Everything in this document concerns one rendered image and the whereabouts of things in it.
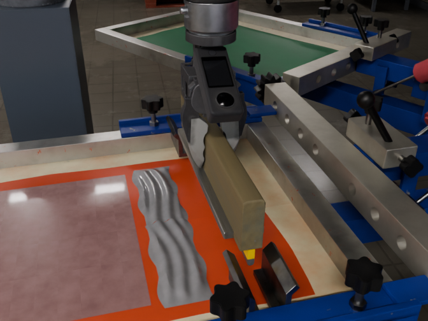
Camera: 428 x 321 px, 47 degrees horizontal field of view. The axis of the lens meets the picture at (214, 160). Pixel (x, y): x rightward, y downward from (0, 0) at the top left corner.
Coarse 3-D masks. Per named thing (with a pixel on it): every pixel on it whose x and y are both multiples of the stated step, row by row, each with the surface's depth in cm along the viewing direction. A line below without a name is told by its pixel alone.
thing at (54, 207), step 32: (160, 160) 98; (0, 192) 88; (32, 192) 88; (64, 192) 88; (96, 192) 88; (128, 192) 88; (192, 192) 88; (0, 224) 80; (32, 224) 80; (64, 224) 80; (96, 224) 80; (128, 224) 80
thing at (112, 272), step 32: (192, 224) 80; (0, 256) 73; (32, 256) 73; (64, 256) 73; (96, 256) 73; (128, 256) 73; (256, 256) 73; (288, 256) 73; (0, 288) 67; (32, 288) 67; (64, 288) 67; (96, 288) 67; (128, 288) 67; (256, 288) 67; (0, 320) 62; (32, 320) 62; (64, 320) 62; (96, 320) 62; (128, 320) 62; (160, 320) 62
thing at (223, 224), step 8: (184, 136) 87; (184, 144) 85; (192, 160) 80; (200, 168) 77; (200, 176) 75; (200, 184) 75; (208, 184) 73; (208, 192) 71; (208, 200) 70; (216, 200) 70; (216, 208) 68; (216, 216) 66; (224, 216) 66; (224, 224) 65; (224, 232) 63; (232, 232) 63
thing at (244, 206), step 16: (208, 128) 75; (208, 144) 72; (224, 144) 71; (208, 160) 73; (224, 160) 66; (208, 176) 75; (224, 176) 65; (240, 176) 63; (224, 192) 66; (240, 192) 60; (256, 192) 60; (224, 208) 67; (240, 208) 59; (256, 208) 59; (240, 224) 60; (256, 224) 60; (240, 240) 61; (256, 240) 61
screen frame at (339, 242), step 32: (256, 128) 102; (0, 160) 94; (32, 160) 96; (64, 160) 98; (288, 160) 91; (288, 192) 86; (320, 192) 81; (320, 224) 74; (352, 256) 68; (352, 288) 67
